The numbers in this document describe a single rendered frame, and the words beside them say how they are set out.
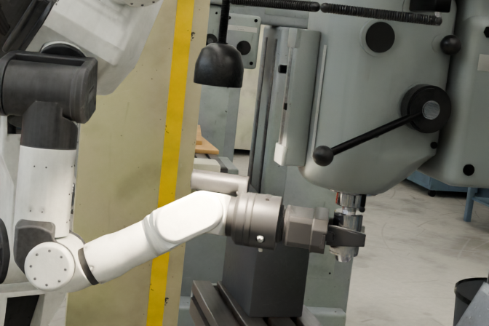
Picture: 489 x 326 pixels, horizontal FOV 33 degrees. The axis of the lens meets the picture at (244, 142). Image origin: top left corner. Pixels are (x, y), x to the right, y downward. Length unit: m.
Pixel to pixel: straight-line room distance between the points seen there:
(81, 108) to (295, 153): 0.35
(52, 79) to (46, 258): 0.28
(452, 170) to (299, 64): 0.28
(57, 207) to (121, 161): 1.65
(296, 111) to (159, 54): 1.74
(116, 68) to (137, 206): 1.63
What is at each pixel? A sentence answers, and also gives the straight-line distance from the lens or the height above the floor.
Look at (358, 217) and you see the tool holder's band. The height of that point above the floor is 1.27.
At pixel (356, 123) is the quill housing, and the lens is 1.19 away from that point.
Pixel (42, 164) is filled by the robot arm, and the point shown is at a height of 1.29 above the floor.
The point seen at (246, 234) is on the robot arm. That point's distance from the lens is 1.30.
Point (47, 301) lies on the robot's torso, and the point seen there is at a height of 0.90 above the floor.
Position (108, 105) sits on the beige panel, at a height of 1.21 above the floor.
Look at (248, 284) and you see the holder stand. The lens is 1.73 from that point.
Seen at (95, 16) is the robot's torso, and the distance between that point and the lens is 1.42.
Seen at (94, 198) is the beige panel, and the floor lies 0.87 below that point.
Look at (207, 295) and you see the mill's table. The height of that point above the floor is 0.95.
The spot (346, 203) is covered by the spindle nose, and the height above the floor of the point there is 1.29.
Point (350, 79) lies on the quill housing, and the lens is 1.19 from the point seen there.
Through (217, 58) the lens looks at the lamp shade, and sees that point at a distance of 1.16.
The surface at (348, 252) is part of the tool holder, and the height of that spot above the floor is 1.21.
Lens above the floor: 1.55
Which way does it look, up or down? 8 degrees down
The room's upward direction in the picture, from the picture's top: 6 degrees clockwise
